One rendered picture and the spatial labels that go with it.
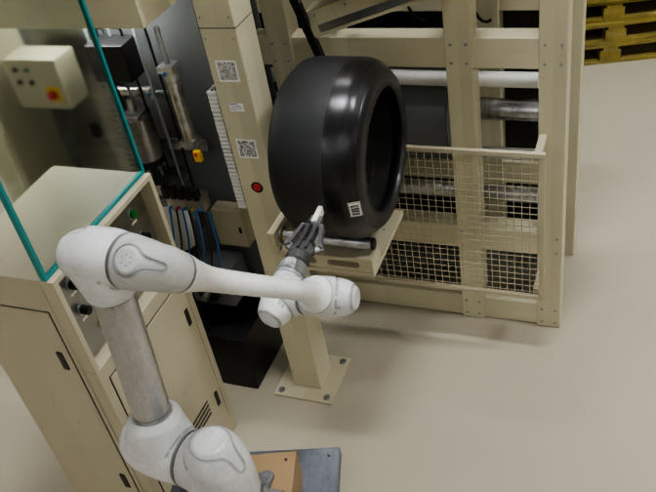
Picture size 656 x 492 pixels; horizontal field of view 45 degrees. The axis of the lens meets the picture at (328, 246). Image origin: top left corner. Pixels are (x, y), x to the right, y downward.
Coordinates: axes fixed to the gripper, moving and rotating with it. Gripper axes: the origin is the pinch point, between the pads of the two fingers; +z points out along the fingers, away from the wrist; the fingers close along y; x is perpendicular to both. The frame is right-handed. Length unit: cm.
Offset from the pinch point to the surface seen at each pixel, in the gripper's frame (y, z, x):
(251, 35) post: 28, 39, -39
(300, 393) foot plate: 36, 4, 116
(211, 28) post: 36, 31, -46
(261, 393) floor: 54, 1, 116
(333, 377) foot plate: 25, 16, 117
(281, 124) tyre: 12.2, 15.4, -23.1
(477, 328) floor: -29, 58, 124
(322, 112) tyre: -0.8, 18.8, -25.6
